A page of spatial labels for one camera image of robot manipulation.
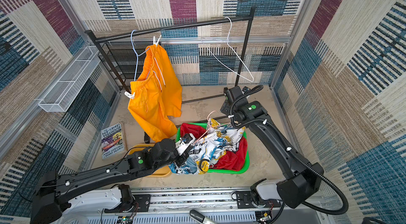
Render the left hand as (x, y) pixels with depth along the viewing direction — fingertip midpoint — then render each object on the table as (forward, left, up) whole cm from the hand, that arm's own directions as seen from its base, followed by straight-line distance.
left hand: (192, 146), depth 74 cm
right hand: (+14, -19, +7) cm, 25 cm away
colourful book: (+10, +47, -14) cm, 50 cm away
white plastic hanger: (+59, -26, +13) cm, 65 cm away
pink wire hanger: (+13, -9, -4) cm, 16 cm away
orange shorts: (+21, +17, +12) cm, 30 cm away
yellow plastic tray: (-12, +10, +5) cm, 17 cm away
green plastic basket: (-9, -23, -8) cm, 26 cm away
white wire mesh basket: (+27, +58, +17) cm, 66 cm away
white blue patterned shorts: (0, -9, 0) cm, 9 cm away
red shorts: (-4, -20, -7) cm, 21 cm away
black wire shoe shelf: (+59, +43, +9) cm, 73 cm away
